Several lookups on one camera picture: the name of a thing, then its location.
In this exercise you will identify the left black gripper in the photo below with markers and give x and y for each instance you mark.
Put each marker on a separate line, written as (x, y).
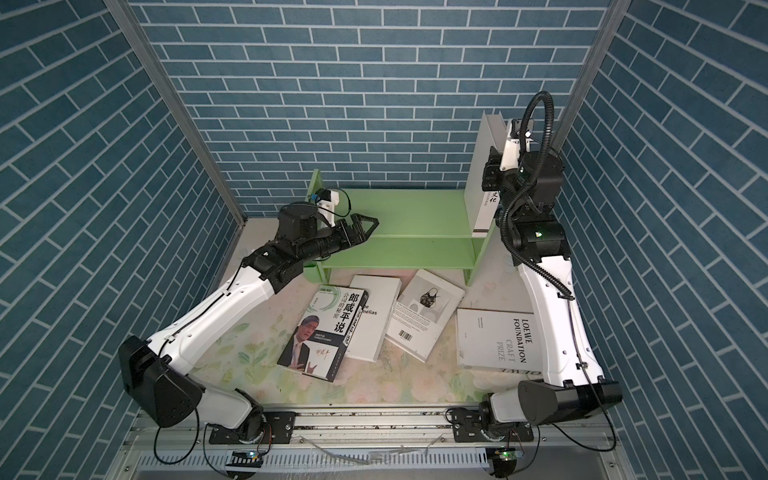
(362, 236)

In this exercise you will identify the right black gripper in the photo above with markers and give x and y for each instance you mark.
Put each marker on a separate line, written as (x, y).
(493, 175)

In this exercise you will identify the large white black-spine book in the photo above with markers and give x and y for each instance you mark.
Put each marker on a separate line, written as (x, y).
(481, 205)

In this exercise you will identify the white La Dame aux camelias book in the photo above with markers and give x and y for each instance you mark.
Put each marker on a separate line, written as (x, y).
(369, 334)

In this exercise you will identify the Chinese book with man portrait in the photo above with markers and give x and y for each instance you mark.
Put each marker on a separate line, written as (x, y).
(321, 339)

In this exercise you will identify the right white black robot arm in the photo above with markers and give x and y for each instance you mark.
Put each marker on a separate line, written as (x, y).
(572, 385)

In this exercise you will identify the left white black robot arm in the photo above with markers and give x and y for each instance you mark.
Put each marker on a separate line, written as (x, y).
(156, 371)

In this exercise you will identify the green two-tier shelf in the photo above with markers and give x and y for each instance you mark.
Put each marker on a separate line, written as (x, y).
(418, 229)

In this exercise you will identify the white book with barcode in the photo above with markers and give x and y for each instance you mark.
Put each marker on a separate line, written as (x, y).
(421, 313)

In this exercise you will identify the white Loewe Foundation Craft Prize book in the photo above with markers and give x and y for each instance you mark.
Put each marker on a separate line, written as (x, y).
(499, 341)

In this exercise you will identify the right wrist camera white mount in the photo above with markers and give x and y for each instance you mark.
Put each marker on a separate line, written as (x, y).
(518, 139)

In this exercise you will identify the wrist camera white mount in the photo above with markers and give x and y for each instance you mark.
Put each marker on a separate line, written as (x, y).
(327, 200)
(518, 139)

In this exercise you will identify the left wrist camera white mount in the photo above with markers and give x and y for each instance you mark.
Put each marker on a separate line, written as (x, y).
(327, 200)

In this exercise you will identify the aluminium mounting rail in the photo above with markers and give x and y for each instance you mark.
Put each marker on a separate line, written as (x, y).
(359, 427)

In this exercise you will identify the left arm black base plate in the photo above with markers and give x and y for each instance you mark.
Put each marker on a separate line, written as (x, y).
(273, 427)

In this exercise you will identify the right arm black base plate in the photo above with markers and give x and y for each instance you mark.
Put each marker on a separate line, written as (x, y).
(473, 426)

